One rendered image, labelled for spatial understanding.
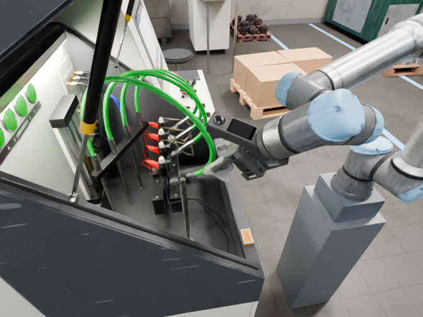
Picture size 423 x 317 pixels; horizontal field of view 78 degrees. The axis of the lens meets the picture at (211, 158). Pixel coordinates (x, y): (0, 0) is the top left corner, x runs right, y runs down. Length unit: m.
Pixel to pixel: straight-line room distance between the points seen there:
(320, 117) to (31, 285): 0.66
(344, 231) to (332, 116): 0.82
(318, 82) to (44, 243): 0.61
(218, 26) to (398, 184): 4.35
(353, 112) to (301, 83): 0.18
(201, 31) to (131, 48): 3.93
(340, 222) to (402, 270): 1.10
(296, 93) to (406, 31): 0.32
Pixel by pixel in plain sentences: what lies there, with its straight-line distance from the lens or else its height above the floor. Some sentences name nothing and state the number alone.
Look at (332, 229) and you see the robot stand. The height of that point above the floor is 0.80.
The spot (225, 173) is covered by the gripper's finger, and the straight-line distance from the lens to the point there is 0.60.
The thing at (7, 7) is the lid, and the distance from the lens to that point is 0.32.
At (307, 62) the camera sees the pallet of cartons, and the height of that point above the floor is 0.43.
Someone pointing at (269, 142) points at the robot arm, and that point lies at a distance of 0.48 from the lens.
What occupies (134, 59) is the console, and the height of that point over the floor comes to 1.32.
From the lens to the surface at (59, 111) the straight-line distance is 0.86.
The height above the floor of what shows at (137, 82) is 1.42.
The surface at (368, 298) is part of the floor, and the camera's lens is 2.02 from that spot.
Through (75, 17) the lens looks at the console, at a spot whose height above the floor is 1.46.
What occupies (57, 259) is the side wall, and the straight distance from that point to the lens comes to 0.63.
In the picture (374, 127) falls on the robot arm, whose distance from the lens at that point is 0.54.
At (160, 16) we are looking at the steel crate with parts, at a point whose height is 0.52.
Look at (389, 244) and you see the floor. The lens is 2.32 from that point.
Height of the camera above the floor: 1.67
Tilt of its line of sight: 41 degrees down
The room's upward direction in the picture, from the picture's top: straight up
